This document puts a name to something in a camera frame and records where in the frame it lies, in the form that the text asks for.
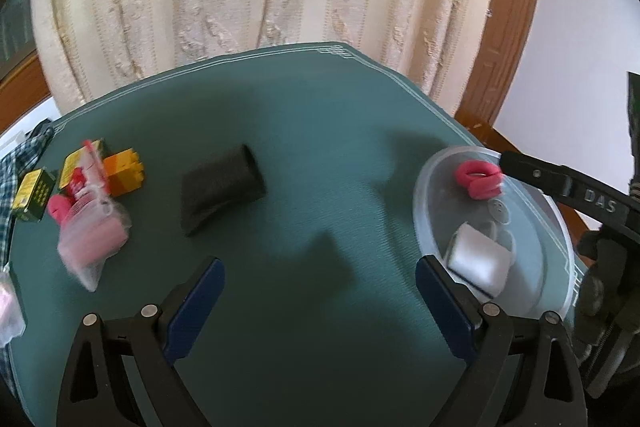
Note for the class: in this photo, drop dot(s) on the black cloth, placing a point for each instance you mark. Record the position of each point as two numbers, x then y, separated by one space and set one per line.
225 182

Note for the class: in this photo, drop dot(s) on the brown wooden door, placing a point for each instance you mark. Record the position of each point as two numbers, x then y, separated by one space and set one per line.
504 38

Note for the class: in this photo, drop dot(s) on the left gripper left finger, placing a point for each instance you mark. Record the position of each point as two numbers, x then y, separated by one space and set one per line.
96 390

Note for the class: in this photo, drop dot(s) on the green table mat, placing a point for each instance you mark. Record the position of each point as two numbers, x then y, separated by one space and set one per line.
320 322

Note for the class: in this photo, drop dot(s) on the orange yellow toy block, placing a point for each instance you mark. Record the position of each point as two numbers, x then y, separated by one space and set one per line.
124 171

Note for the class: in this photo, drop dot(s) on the clear plastic bowl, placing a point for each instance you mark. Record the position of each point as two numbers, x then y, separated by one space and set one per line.
543 275

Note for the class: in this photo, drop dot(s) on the wooden window frame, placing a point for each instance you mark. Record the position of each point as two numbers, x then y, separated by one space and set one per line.
23 85

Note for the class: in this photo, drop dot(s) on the red white packet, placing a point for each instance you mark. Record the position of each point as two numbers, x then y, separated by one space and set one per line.
89 173

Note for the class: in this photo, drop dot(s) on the clear bag at edge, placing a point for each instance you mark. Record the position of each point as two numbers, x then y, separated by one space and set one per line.
12 322

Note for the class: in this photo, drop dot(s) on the white cloth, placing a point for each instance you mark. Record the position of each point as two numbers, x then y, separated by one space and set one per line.
478 260

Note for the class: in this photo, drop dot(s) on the small green yellow box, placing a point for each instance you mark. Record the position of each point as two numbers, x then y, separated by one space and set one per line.
32 195

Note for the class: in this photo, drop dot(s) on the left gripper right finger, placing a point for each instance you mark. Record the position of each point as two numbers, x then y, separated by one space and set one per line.
519 371

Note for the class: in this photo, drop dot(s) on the blue plaid shirt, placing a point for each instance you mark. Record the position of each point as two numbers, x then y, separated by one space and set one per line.
14 166

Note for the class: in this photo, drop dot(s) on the pink items plastic bag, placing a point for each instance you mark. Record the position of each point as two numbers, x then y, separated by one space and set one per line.
94 230

